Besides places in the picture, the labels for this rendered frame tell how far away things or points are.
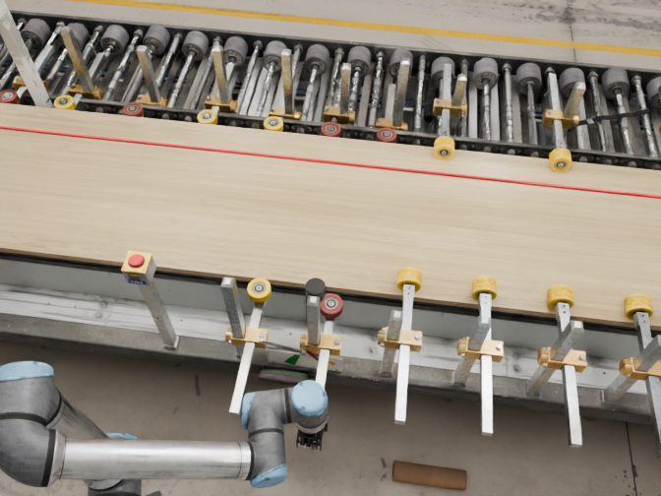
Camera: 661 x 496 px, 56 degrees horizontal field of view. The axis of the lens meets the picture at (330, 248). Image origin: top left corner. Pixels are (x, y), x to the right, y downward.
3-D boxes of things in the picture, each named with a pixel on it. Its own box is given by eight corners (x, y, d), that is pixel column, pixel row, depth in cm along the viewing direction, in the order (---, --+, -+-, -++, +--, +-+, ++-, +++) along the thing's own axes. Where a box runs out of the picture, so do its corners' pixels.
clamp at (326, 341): (339, 356, 204) (340, 349, 200) (299, 351, 205) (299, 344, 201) (341, 341, 207) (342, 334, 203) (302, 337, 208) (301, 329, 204)
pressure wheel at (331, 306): (340, 331, 212) (341, 314, 203) (318, 328, 213) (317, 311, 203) (343, 310, 217) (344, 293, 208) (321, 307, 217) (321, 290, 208)
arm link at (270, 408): (241, 431, 152) (291, 424, 153) (239, 387, 159) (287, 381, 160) (245, 443, 160) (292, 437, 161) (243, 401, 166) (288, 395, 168)
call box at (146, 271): (150, 287, 181) (144, 273, 175) (127, 284, 181) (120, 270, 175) (157, 268, 185) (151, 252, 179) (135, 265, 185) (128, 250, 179)
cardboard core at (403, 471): (466, 487, 252) (392, 477, 254) (462, 492, 258) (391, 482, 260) (466, 467, 256) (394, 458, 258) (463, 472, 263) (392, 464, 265)
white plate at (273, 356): (341, 372, 214) (342, 360, 206) (268, 363, 215) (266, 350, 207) (341, 371, 214) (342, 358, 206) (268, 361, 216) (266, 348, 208)
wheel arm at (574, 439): (579, 448, 177) (584, 444, 174) (567, 447, 177) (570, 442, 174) (565, 298, 205) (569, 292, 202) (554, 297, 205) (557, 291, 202)
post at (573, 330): (536, 397, 211) (584, 331, 172) (525, 395, 211) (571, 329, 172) (535, 387, 213) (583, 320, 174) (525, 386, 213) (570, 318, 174)
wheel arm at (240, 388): (240, 417, 194) (239, 412, 190) (229, 415, 194) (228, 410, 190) (267, 298, 219) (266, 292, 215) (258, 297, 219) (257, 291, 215)
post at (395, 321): (389, 385, 220) (402, 320, 180) (379, 384, 220) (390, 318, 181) (389, 376, 222) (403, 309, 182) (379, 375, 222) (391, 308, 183)
